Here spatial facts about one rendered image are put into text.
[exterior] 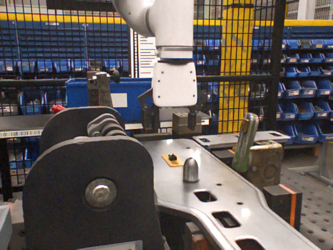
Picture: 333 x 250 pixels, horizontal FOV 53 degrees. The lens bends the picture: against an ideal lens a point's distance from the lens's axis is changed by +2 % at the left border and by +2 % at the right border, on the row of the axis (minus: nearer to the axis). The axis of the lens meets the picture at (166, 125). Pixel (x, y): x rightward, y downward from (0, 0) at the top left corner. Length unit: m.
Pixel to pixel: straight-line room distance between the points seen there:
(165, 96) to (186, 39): 0.13
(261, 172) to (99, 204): 0.57
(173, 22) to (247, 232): 0.44
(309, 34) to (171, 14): 2.60
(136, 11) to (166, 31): 0.10
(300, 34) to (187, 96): 2.52
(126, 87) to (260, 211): 0.66
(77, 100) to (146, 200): 0.83
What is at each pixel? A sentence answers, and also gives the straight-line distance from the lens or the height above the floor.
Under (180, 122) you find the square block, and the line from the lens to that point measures 1.04.
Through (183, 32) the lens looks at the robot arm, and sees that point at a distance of 0.73.
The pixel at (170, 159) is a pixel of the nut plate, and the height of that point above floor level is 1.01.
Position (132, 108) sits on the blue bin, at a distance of 1.11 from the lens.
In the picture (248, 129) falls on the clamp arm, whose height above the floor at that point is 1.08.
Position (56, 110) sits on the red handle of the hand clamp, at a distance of 0.73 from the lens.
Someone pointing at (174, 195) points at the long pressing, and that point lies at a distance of 0.63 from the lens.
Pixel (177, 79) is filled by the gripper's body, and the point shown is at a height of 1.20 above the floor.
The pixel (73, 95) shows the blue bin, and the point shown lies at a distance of 1.12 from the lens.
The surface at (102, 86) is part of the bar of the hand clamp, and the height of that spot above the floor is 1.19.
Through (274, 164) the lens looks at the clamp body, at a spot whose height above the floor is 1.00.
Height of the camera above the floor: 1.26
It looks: 13 degrees down
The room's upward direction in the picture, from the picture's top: straight up
